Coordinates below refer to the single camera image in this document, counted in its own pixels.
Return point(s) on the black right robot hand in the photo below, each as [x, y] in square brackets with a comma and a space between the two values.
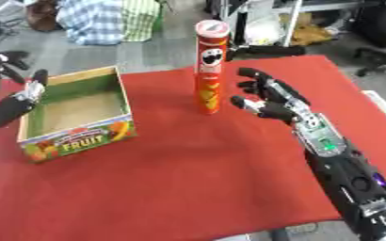
[279, 108]

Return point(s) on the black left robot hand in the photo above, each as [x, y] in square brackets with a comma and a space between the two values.
[9, 109]

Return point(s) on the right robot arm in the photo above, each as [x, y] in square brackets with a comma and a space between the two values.
[350, 175]

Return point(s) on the cardboard box with green inside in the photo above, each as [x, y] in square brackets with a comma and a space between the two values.
[75, 109]

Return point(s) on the black stand foot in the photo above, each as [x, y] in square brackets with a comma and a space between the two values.
[267, 51]

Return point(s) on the red chips can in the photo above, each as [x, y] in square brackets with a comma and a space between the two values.
[208, 84]

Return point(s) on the white plastic bag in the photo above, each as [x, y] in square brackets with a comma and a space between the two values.
[263, 29]

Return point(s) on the yellow cloth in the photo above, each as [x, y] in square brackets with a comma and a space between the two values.
[310, 34]

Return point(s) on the brown bag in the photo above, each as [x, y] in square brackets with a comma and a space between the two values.
[41, 14]

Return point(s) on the blue checked cloth bag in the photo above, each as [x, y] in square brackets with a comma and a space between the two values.
[92, 20]

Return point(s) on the green striped cloth bag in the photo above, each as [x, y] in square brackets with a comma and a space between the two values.
[140, 19]

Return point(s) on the white metal frame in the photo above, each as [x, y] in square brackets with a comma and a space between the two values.
[292, 22]

